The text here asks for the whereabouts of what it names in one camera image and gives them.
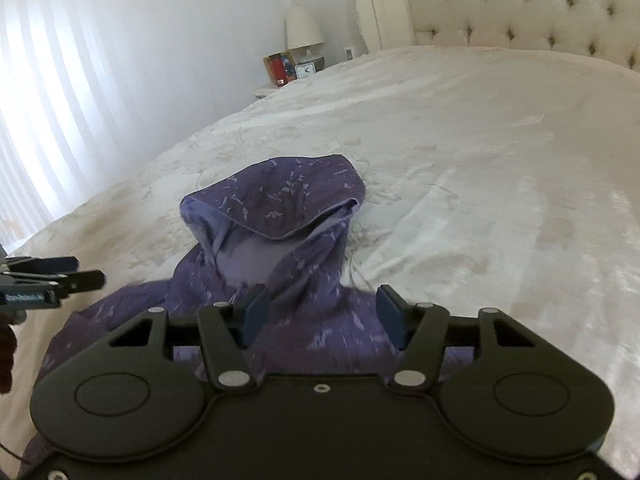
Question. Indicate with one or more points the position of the white wall socket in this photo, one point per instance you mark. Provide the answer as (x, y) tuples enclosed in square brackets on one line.
[(348, 52)]

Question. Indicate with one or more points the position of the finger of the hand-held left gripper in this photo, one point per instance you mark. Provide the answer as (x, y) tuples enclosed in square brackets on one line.
[(45, 263), (75, 281)]

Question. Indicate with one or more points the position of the small white clock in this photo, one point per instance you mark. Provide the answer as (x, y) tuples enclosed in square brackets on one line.
[(305, 70)]

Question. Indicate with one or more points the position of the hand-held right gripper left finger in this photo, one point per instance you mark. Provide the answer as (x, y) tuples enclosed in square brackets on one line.
[(256, 312)]

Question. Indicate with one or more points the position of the person's left forearm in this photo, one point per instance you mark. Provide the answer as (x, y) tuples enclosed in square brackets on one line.
[(5, 355)]

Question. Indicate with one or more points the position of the purple hooded garment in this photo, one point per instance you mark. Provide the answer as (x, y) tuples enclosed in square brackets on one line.
[(300, 260)]

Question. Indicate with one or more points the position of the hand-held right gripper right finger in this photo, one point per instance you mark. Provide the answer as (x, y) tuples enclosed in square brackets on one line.
[(392, 317)]

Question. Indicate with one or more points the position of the white carved bed post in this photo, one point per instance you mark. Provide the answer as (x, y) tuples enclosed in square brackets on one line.
[(380, 5)]

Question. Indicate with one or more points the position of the white table lamp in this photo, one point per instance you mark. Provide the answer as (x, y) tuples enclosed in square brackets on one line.
[(302, 27)]

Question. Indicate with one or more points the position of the cream tufted headboard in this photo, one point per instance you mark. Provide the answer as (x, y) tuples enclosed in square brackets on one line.
[(525, 5)]

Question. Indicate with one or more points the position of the white nightstand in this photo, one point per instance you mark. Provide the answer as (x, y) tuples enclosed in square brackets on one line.
[(265, 92)]

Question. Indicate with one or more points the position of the bed with white bedspread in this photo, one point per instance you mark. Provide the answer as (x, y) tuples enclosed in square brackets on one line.
[(475, 160)]

